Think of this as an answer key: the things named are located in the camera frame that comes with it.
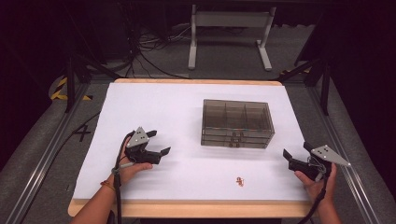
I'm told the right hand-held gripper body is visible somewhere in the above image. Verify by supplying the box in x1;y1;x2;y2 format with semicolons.
288;144;351;183

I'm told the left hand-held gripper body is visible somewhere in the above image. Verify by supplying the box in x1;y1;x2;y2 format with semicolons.
124;126;163;165

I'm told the clear grey drawer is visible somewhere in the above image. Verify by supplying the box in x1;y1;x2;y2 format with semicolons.
201;138;271;149
201;128;275;142

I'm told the clear grey drawer box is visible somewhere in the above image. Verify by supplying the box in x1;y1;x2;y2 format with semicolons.
200;98;276;149

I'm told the person's left hand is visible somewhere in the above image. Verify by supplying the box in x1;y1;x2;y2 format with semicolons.
108;146;154;187

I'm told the person's right hand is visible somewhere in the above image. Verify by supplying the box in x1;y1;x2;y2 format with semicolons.
293;163;339;203

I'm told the white table sheet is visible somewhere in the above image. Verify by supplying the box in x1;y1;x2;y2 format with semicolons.
73;82;310;202

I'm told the black metal stand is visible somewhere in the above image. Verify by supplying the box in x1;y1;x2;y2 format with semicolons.
64;52;120;114
270;55;332;117

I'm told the wooden table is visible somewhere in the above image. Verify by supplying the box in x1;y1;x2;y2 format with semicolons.
67;77;314;218

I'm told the yellow black floor tape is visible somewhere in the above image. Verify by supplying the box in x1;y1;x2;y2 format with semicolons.
50;76;93;102

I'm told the aluminium rail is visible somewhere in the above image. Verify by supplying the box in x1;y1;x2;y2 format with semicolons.
4;82;92;224
306;87;382;224

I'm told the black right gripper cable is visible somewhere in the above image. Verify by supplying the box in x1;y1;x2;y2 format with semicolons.
297;174;330;224

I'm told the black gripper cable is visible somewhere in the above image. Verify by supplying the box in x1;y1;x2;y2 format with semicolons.
111;130;136;224
297;174;330;224

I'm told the orange bead bracelet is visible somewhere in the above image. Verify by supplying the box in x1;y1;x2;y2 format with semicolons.
100;180;117;192

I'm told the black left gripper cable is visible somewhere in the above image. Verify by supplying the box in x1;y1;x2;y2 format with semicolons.
111;130;136;224

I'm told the thin black floor cable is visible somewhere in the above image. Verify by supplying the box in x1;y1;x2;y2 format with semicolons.
46;111;102;169

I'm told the bundle of floor cables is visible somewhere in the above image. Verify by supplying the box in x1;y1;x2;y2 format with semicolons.
118;6;191;80

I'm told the white metal stand frame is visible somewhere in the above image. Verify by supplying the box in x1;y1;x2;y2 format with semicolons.
187;3;277;72

